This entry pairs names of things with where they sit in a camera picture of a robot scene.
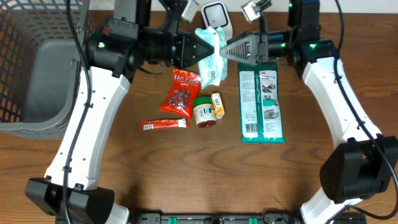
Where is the teal tissue packet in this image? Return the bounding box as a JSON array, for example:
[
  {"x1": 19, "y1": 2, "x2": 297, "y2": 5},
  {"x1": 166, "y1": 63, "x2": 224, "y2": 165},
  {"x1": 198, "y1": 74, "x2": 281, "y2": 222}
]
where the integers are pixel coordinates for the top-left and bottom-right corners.
[{"x1": 195, "y1": 27, "x2": 228, "y2": 90}]

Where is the red snack bag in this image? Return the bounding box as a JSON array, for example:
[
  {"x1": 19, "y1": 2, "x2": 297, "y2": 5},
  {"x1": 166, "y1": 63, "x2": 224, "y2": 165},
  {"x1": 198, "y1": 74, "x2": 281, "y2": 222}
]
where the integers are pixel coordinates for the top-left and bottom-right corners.
[{"x1": 159, "y1": 68, "x2": 201, "y2": 119}]

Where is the small orange packet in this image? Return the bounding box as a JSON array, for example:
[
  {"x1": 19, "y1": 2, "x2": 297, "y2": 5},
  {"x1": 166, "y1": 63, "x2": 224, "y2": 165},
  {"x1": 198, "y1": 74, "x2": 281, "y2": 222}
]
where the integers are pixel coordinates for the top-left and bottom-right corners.
[{"x1": 211, "y1": 93, "x2": 225, "y2": 119}]

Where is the green-lid seasoning jar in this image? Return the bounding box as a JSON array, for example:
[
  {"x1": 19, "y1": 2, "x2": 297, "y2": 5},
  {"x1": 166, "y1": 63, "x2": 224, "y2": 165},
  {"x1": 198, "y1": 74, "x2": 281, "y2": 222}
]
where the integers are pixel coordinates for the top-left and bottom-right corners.
[{"x1": 193, "y1": 96, "x2": 217, "y2": 128}]

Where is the red stick packet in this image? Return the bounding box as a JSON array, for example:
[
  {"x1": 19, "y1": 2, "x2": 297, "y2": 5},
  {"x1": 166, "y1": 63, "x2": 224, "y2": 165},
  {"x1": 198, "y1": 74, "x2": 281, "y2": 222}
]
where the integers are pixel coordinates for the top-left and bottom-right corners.
[{"x1": 142, "y1": 118, "x2": 189, "y2": 131}]

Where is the green 3M product package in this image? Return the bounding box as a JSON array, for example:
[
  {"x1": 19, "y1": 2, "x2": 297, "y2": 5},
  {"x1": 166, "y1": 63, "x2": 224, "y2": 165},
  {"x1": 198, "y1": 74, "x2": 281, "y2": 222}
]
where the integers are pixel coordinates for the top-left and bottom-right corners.
[{"x1": 238, "y1": 62, "x2": 285, "y2": 144}]

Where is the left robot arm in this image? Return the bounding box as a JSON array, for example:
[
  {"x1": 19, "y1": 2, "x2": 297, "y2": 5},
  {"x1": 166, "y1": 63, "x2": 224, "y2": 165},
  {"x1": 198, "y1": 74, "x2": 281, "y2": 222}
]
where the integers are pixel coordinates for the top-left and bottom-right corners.
[{"x1": 25, "y1": 31, "x2": 214, "y2": 223}]

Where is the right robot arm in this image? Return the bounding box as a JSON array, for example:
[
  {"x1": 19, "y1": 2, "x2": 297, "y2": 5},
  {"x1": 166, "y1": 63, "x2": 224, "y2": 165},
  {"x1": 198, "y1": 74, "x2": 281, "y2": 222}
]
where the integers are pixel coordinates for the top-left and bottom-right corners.
[{"x1": 220, "y1": 26, "x2": 397, "y2": 223}]

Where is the white barcode scanner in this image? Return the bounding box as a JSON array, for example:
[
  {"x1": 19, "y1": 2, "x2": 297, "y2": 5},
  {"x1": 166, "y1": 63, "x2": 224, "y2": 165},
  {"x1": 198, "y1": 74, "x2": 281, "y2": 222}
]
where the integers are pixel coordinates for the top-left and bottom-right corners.
[{"x1": 201, "y1": 1, "x2": 233, "y2": 40}]

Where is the grey plastic mesh basket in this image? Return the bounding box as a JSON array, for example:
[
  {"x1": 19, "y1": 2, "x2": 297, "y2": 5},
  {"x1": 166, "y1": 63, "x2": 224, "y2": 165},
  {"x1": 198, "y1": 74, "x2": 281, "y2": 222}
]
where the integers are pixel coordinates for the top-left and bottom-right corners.
[{"x1": 1, "y1": 0, "x2": 94, "y2": 139}]

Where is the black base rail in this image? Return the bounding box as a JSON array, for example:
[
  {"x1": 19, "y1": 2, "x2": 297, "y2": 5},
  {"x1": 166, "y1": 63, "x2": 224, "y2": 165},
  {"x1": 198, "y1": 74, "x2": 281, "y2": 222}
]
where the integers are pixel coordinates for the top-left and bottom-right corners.
[{"x1": 133, "y1": 212, "x2": 368, "y2": 224}]

